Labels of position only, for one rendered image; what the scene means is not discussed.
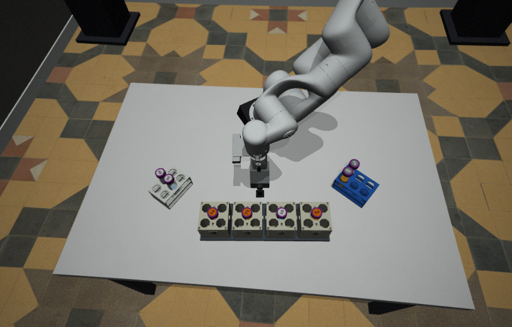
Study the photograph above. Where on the beige bucket adapter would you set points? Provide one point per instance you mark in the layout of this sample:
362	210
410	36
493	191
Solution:
242	228
276	228
319	229
218	228

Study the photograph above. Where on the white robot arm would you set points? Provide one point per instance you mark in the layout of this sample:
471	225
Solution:
354	28

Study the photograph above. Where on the blue tube rack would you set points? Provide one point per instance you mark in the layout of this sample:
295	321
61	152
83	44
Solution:
357	192

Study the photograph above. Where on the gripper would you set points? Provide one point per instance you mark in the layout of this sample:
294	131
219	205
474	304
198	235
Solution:
262	164

